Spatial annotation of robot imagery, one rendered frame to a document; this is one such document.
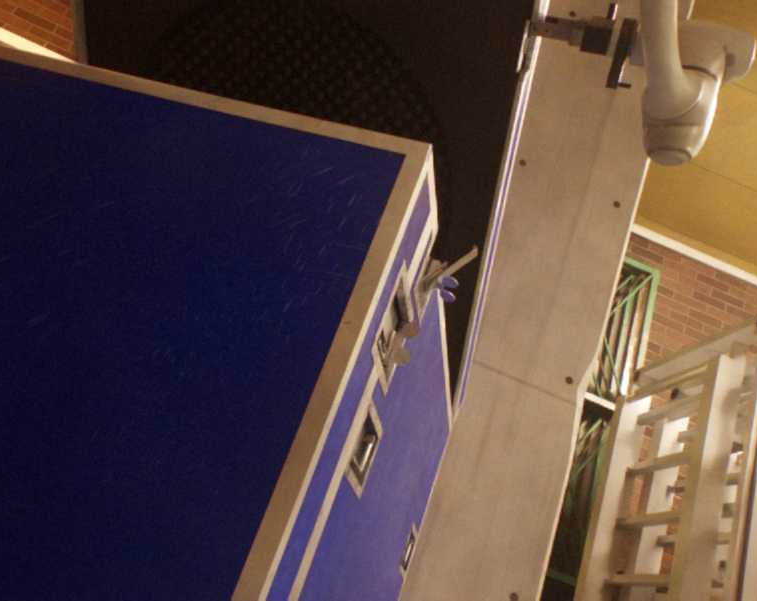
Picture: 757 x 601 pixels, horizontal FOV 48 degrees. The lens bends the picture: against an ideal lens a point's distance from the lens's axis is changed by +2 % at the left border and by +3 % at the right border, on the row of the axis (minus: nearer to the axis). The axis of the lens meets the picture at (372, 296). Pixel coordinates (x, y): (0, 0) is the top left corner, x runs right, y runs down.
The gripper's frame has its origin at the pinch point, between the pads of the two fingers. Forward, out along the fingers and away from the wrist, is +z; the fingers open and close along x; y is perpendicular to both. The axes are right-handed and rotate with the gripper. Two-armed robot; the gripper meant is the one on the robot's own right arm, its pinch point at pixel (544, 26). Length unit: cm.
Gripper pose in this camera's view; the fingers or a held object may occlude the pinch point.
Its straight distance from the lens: 177.2
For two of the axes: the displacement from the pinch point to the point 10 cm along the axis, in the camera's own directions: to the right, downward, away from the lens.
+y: 1.2, -8.7, -4.8
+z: -9.4, -2.5, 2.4
